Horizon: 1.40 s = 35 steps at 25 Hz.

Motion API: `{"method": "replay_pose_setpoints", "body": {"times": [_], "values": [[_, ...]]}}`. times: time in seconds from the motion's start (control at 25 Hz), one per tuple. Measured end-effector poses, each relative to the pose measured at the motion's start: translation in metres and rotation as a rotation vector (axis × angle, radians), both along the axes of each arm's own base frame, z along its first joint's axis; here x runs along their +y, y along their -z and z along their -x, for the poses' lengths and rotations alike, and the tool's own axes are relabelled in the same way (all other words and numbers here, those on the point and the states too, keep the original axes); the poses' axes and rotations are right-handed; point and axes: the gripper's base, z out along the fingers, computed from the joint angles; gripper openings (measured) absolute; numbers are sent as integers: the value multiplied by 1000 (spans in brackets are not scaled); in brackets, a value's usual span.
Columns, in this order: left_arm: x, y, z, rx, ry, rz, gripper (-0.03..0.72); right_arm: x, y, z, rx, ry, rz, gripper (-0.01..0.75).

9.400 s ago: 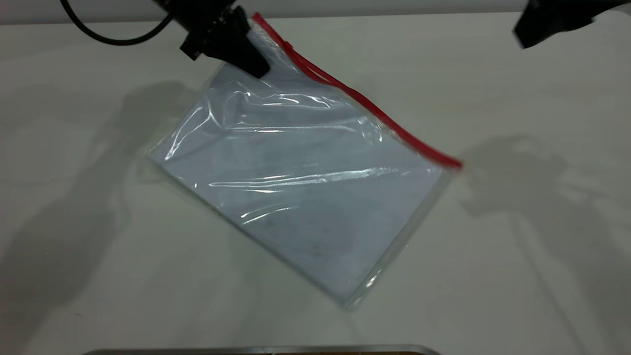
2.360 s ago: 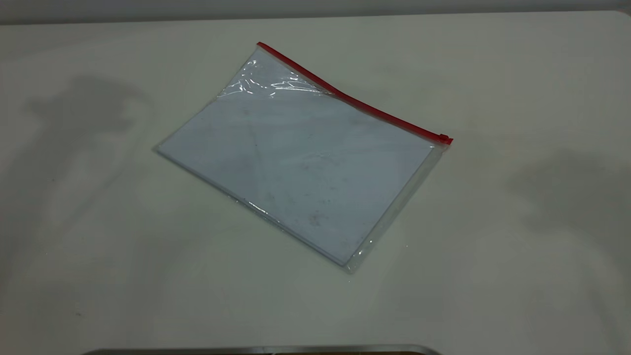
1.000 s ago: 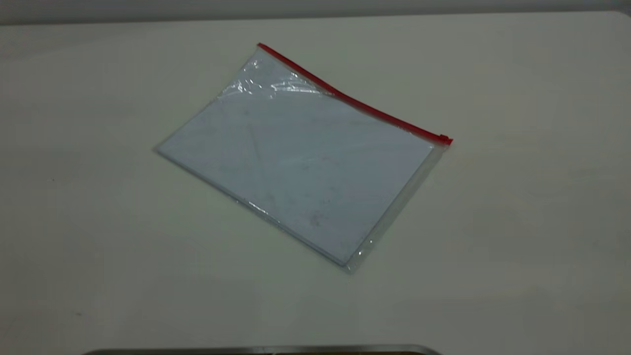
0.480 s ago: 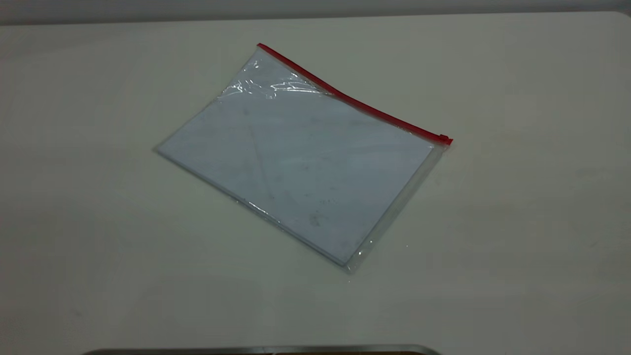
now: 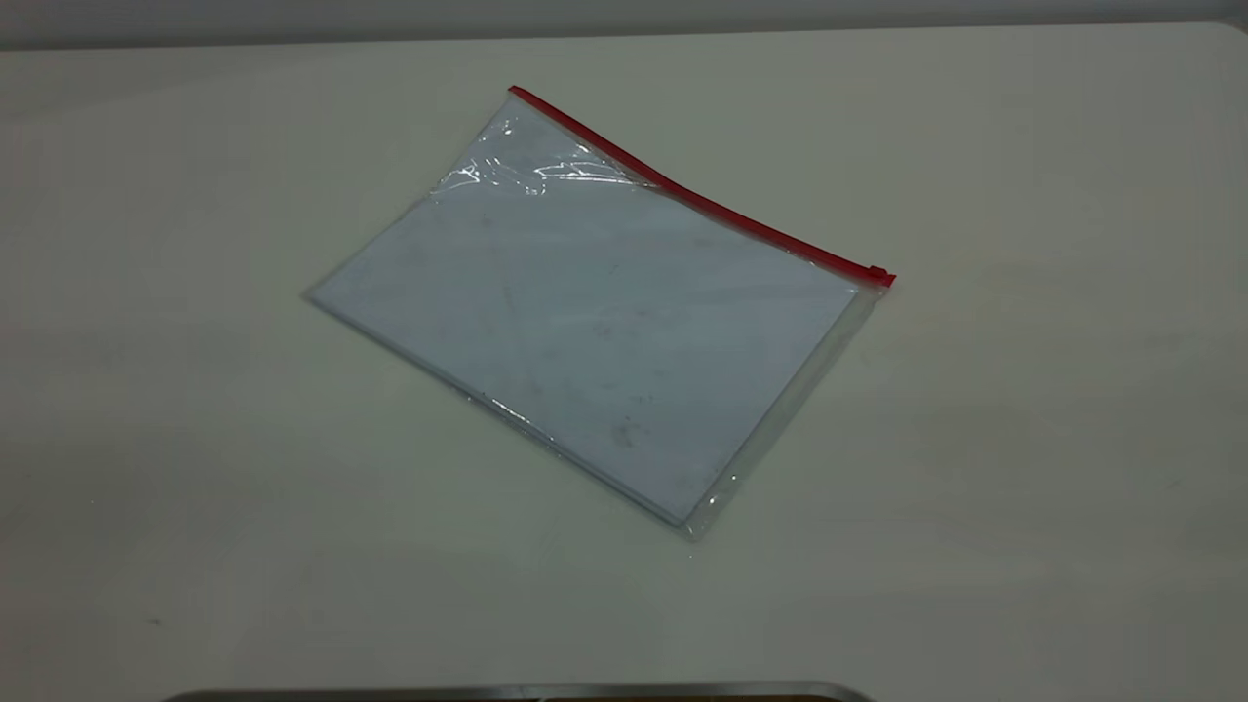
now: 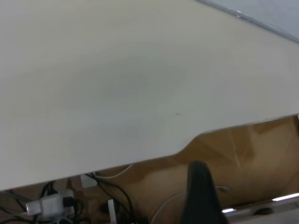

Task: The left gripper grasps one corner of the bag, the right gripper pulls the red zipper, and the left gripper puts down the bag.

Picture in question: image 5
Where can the clear zip bag with paper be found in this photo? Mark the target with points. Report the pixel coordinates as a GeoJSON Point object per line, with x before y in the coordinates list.
{"type": "Point", "coordinates": [585, 312]}

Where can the red zipper slider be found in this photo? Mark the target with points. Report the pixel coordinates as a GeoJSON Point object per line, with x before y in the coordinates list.
{"type": "Point", "coordinates": [880, 275]}

